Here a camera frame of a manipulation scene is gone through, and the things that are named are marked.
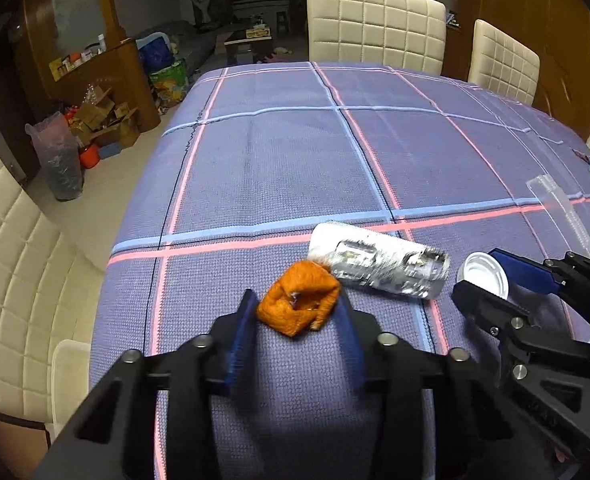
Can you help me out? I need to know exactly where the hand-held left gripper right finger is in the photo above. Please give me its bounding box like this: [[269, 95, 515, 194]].
[[332, 296, 560, 480]]

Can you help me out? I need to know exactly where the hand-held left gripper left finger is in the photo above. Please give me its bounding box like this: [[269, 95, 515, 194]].
[[35, 287, 260, 480]]

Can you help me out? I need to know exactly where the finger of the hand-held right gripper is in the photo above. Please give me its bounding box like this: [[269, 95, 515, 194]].
[[489, 247, 590, 332], [451, 280, 590, 431]]

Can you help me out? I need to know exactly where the white jar lid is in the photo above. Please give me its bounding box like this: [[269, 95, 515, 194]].
[[456, 252, 512, 301]]

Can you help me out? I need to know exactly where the orange cloth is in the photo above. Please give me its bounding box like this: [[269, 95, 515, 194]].
[[256, 260, 342, 338]]

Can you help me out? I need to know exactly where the clear plastic strip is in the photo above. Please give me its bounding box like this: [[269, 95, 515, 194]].
[[526, 175, 590, 263]]

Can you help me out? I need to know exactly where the silver foil blister pack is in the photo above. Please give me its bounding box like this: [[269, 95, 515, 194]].
[[309, 222, 450, 301]]

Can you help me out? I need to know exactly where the cream quilted chair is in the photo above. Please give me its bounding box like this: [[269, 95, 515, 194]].
[[0, 125, 106, 436], [306, 0, 447, 78], [50, 339, 92, 441], [467, 19, 540, 106]]

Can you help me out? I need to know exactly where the purple plaid tablecloth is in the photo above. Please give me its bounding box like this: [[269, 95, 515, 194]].
[[90, 61, 590, 480]]

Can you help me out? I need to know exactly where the wooden door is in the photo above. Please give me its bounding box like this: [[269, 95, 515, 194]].
[[445, 0, 590, 141]]

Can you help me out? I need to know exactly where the grey plastic bag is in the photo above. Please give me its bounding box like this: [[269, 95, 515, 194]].
[[25, 112, 86, 202]]

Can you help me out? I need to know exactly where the pile of cardboard boxes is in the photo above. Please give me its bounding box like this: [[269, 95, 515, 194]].
[[67, 85, 140, 148]]

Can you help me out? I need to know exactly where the green printed bag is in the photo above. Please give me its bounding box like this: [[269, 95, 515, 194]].
[[149, 60, 188, 108]]

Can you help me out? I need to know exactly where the wooden cabinet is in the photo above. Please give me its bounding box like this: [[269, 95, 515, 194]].
[[7, 40, 160, 133]]

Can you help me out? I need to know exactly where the low coffee table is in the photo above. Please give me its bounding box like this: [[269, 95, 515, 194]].
[[223, 24, 276, 63]]

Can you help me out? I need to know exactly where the blue bag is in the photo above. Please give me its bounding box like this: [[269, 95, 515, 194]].
[[137, 35, 173, 73]]

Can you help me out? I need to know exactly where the dark sofa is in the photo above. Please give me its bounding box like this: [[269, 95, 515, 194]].
[[175, 20, 226, 68]]

